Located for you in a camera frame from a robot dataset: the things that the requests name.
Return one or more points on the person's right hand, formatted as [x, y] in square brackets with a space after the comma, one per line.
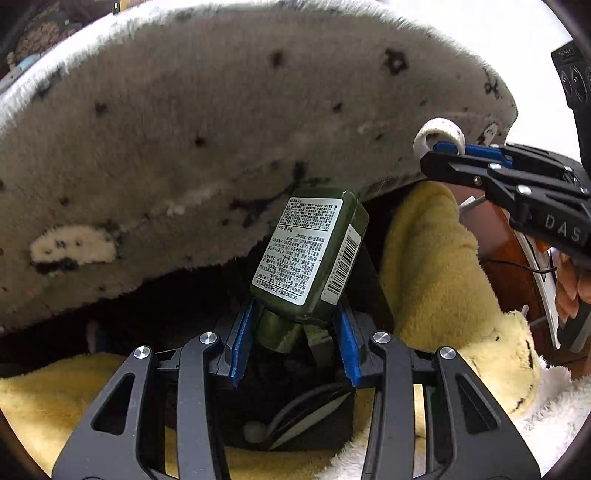
[568, 288]

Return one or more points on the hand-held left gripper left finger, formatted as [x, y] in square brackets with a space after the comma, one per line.
[240, 346]

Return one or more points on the grey printed blanket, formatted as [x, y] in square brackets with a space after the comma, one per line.
[184, 138]

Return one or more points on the yellow fleece cloth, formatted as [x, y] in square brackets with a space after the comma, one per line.
[429, 258]

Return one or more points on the patterned dark pillow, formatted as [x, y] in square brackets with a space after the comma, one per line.
[41, 32]

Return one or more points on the white fleece cloth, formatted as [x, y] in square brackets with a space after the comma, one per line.
[545, 406]

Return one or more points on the white tape roll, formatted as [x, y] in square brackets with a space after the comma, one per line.
[443, 125]

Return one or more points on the brown wooden bed frame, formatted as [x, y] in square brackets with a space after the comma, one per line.
[508, 286]

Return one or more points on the dark green bottle white label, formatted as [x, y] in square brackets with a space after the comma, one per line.
[304, 258]

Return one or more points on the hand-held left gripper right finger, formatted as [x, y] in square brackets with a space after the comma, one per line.
[346, 346]

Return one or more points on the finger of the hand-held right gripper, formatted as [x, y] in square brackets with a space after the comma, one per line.
[452, 168]
[475, 150]

